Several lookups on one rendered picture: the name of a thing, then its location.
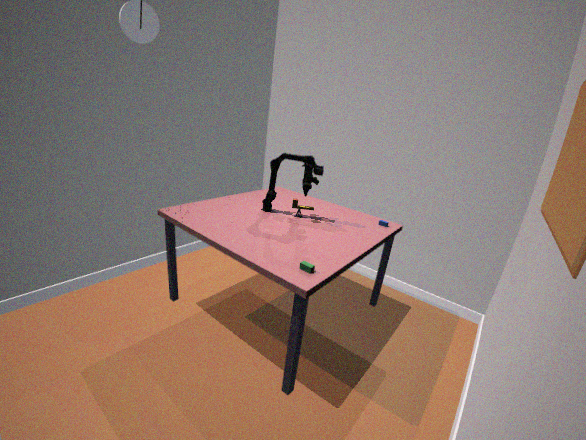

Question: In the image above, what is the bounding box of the small green block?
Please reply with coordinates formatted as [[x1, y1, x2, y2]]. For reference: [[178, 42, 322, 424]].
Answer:
[[299, 261, 315, 274]]

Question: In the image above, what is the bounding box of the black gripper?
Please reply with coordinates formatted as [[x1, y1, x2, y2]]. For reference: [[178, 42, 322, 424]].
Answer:
[[302, 173, 312, 196]]

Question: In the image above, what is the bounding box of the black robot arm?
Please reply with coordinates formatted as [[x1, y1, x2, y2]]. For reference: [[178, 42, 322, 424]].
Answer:
[[261, 153, 324, 212]]

